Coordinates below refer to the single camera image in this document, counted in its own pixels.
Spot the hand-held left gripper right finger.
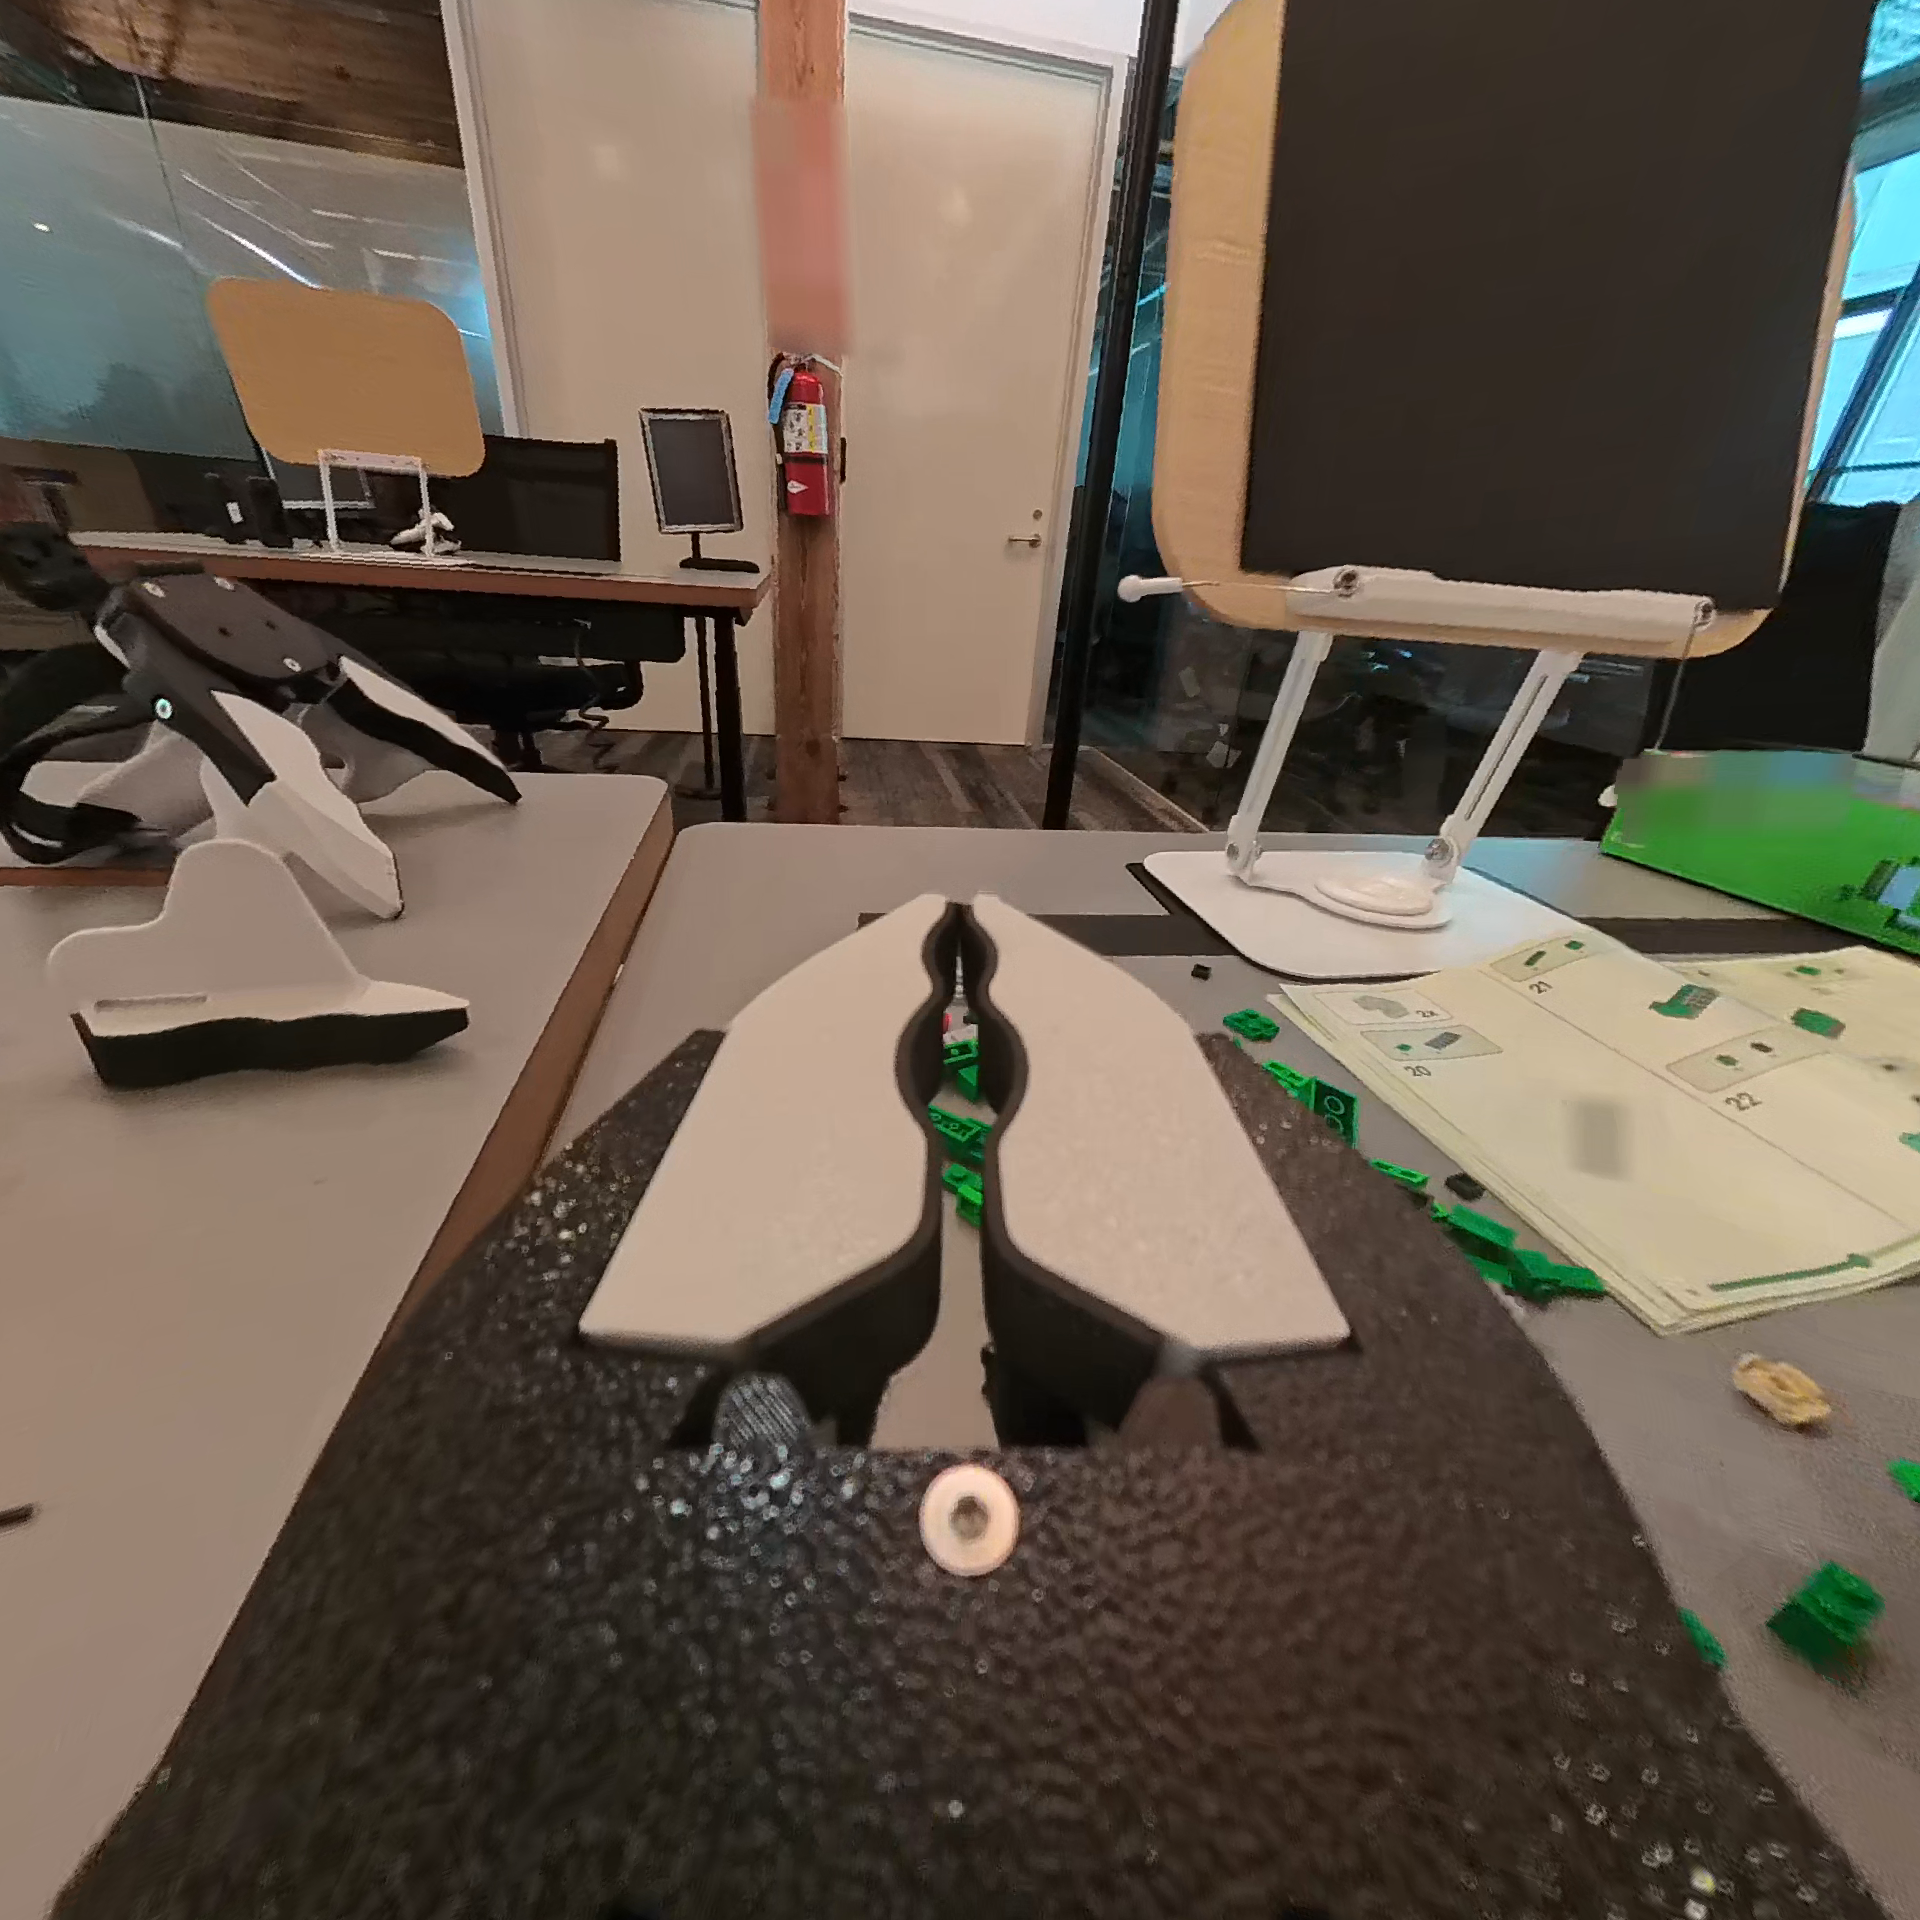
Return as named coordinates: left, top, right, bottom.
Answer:
left=968, top=896, right=1354, bottom=1450

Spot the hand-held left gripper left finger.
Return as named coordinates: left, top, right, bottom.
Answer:
left=576, top=896, right=962, bottom=1450

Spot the pale green instruction booklet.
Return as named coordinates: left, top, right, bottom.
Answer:
left=1271, top=919, right=1920, bottom=1336

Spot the pile of green building bricks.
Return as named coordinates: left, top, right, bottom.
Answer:
left=921, top=1008, right=1608, bottom=1306

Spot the grey desk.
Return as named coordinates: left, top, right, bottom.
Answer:
left=547, top=823, right=1920, bottom=1920

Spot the wooden panel desk lamp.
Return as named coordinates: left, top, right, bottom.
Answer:
left=207, top=276, right=488, bottom=558

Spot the grey table brown edge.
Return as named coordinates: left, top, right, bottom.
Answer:
left=0, top=773, right=678, bottom=1920

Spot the loose grey finger part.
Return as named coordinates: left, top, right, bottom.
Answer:
left=46, top=839, right=471, bottom=1093

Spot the brown top office table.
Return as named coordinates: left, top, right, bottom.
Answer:
left=66, top=533, right=775, bottom=826

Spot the green toy box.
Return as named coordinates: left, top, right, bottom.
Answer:
left=1598, top=749, right=1920, bottom=958

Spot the tan round brick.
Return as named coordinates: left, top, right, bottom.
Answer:
left=1732, top=1352, right=1835, bottom=1426

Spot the tablet on black stand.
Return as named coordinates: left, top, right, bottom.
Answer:
left=638, top=404, right=762, bottom=575

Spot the black office chair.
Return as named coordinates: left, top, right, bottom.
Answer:
left=434, top=434, right=647, bottom=736

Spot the red fire extinguisher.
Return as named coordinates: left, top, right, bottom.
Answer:
left=769, top=351, right=839, bottom=519

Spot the black pole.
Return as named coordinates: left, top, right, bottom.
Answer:
left=1043, top=0, right=1179, bottom=829

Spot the spare black grey gripper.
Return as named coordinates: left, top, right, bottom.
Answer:
left=0, top=526, right=523, bottom=920

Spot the green square brick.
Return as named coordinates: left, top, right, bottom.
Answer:
left=1767, top=1559, right=1883, bottom=1663

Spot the white door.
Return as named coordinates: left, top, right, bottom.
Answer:
left=844, top=30, right=1127, bottom=746

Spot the wooden post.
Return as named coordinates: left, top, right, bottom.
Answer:
left=758, top=0, right=848, bottom=826

